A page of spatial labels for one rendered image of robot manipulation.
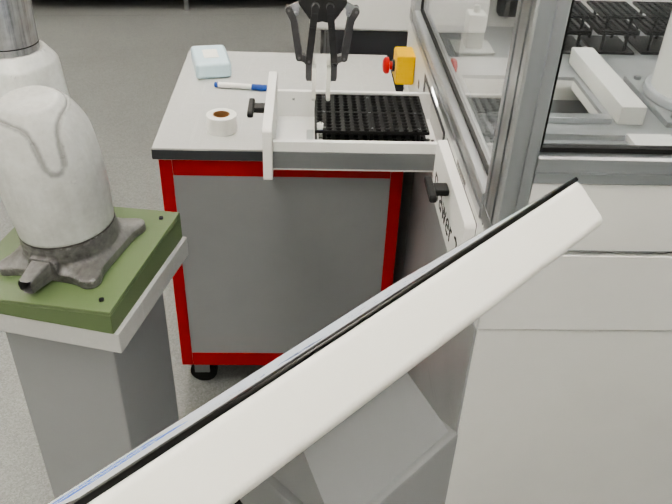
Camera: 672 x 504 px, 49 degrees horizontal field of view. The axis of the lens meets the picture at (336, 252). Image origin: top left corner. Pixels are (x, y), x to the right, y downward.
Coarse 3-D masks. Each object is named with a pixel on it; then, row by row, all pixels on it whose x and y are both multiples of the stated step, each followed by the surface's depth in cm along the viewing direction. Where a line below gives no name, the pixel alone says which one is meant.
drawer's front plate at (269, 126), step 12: (276, 72) 157; (276, 84) 155; (276, 96) 155; (276, 108) 156; (264, 120) 138; (276, 120) 157; (264, 132) 135; (264, 144) 136; (264, 156) 138; (264, 168) 139
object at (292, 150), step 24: (288, 96) 158; (288, 120) 159; (312, 120) 160; (432, 120) 158; (288, 144) 139; (312, 144) 139; (336, 144) 139; (360, 144) 139; (384, 144) 139; (408, 144) 139; (432, 144) 139; (288, 168) 141; (312, 168) 141; (336, 168) 141; (360, 168) 142; (384, 168) 142; (408, 168) 142; (432, 168) 142
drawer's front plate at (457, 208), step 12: (444, 144) 132; (444, 156) 128; (444, 168) 127; (456, 168) 125; (432, 180) 139; (444, 180) 127; (456, 180) 121; (456, 192) 118; (444, 204) 126; (456, 204) 116; (468, 204) 115; (444, 216) 126; (456, 216) 116; (468, 216) 112; (444, 228) 126; (456, 228) 116; (468, 228) 111; (444, 240) 126; (456, 240) 116
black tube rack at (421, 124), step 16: (336, 96) 156; (352, 96) 156; (368, 96) 155; (384, 96) 156; (400, 96) 156; (416, 96) 156; (336, 112) 148; (352, 112) 148; (368, 112) 149; (384, 112) 149; (400, 112) 149; (416, 112) 150; (336, 128) 142; (352, 128) 142; (368, 128) 143; (384, 128) 143; (400, 128) 143; (416, 128) 144
